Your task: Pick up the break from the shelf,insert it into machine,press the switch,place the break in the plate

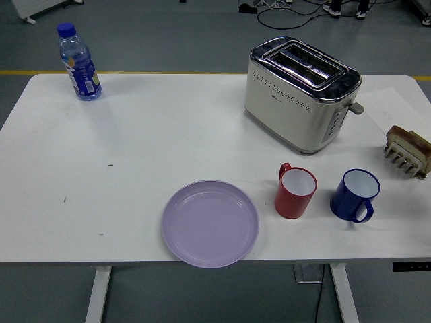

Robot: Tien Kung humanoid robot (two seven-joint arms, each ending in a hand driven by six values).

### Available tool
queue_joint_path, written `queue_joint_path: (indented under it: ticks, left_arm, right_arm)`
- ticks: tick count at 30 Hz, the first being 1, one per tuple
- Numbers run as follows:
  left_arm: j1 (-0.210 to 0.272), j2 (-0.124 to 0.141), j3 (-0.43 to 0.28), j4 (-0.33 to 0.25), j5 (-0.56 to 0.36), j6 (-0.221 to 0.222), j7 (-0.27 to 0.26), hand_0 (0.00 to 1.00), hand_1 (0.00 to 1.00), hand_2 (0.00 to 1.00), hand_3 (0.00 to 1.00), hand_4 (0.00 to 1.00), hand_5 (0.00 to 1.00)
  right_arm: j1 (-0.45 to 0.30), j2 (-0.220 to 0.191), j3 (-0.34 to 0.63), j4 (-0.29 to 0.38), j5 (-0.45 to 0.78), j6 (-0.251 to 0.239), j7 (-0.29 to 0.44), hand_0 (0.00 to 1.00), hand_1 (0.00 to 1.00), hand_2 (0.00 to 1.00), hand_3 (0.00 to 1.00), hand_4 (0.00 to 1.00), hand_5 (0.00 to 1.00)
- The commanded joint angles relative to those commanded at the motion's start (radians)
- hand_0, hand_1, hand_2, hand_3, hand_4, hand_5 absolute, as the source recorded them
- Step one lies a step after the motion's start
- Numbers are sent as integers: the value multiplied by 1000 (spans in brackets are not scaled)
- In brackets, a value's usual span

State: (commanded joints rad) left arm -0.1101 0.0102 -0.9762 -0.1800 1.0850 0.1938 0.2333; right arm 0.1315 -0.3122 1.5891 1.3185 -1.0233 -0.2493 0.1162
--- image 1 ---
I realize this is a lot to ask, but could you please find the purple plate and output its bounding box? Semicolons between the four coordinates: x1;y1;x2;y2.
160;180;261;269

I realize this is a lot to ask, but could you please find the bread slice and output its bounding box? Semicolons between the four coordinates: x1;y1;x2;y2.
386;125;431;159

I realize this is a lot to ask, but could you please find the cream and chrome toaster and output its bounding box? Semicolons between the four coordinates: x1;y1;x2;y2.
243;36;363;156

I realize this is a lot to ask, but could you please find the red mug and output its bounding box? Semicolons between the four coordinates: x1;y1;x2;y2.
273;162;319;220

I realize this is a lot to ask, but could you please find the blue mug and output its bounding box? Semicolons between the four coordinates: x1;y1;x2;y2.
329;168;381;224

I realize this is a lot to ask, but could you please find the clear water bottle blue cap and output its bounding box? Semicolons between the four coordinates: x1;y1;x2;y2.
56;22;103;102

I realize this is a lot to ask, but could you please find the white table leg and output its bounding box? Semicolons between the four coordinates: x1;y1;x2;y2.
329;263;360;323
84;265;112;323

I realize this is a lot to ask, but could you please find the silver toast rack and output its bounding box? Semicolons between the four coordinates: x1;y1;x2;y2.
383;136;431;181

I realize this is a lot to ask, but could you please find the person's foot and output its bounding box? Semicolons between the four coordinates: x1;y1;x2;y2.
355;0;370;20
322;0;341;18

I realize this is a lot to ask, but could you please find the black table control panel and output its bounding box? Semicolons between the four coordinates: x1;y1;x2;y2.
392;261;431;272

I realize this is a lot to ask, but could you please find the white furniture base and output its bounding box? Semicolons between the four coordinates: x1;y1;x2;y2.
9;0;84;24

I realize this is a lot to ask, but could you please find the grey metal bracket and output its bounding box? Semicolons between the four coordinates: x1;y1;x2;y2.
292;264;326;284

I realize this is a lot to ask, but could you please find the black floor cable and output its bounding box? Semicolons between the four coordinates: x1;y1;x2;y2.
257;0;337;30

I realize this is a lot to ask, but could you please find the white cable bundle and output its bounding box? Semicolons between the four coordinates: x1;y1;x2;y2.
254;0;294;9

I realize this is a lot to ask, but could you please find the thin black hanging cable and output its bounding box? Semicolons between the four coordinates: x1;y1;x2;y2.
312;265;326;323

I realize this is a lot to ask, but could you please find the white equipment frame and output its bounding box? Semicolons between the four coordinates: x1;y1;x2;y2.
412;0;431;26

